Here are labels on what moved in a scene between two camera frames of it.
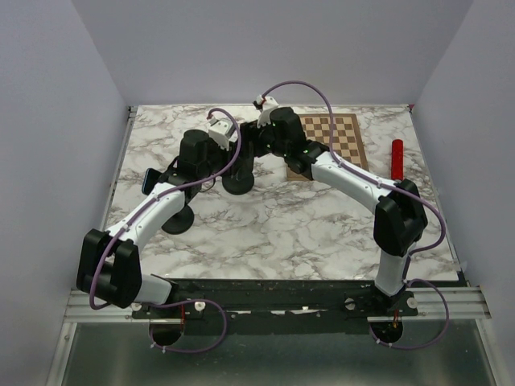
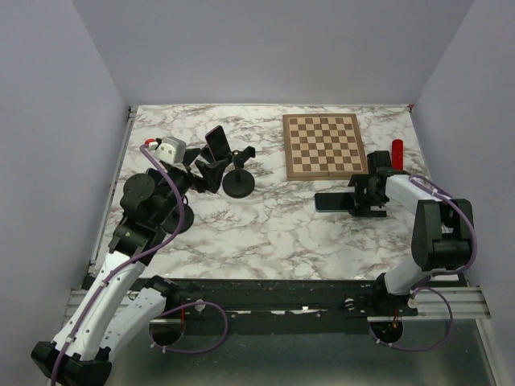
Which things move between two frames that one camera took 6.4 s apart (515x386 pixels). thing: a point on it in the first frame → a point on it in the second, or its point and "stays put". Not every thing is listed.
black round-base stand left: [183, 219] stays put
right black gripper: [250, 133] → [360, 182]
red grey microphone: [397, 160] stays put
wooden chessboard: [347, 138] stays put
